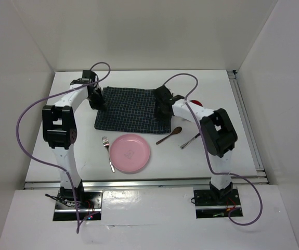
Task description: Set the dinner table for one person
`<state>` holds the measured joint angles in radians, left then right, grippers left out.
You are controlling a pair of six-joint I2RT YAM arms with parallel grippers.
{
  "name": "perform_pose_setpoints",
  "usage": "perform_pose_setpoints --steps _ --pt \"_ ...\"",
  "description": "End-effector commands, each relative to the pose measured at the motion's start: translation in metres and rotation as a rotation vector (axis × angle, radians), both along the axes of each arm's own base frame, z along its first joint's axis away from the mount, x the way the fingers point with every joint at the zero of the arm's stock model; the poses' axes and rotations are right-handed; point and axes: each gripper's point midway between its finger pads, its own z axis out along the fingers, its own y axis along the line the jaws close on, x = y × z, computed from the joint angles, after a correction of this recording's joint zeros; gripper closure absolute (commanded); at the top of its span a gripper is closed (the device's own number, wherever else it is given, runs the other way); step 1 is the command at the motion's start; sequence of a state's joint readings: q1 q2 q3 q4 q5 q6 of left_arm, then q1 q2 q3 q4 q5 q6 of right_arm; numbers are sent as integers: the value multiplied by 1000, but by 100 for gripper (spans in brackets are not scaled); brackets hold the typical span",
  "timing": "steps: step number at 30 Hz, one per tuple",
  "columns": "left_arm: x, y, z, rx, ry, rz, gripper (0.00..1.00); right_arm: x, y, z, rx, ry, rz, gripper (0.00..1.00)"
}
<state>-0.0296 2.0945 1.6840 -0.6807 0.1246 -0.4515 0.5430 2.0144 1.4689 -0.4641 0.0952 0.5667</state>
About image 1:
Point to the front aluminium rail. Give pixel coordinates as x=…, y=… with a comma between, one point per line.
x=156, y=183

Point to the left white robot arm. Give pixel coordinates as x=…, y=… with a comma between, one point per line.
x=60, y=132

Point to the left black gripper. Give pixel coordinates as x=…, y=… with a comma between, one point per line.
x=98, y=105

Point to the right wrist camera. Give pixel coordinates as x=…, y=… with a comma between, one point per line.
x=162, y=93

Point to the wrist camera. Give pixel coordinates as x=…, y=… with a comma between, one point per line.
x=162, y=93
x=89, y=76

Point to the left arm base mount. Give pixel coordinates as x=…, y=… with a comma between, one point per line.
x=89, y=208

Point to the dark checkered cloth napkin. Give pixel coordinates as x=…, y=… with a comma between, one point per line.
x=130, y=110

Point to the silver table knife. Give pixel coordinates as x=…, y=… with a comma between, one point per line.
x=190, y=141

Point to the brown wooden spoon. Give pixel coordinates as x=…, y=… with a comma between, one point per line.
x=176, y=131

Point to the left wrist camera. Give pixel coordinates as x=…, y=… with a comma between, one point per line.
x=89, y=76

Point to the red mug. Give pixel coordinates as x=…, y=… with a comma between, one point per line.
x=196, y=102

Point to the pink plate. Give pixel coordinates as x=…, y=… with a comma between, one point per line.
x=129, y=153

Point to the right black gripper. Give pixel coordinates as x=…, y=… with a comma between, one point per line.
x=159, y=116

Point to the silver fork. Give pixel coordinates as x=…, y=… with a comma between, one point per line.
x=106, y=145

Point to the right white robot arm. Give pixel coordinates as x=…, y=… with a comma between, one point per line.
x=217, y=134

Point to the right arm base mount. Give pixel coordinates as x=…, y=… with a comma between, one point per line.
x=207, y=206

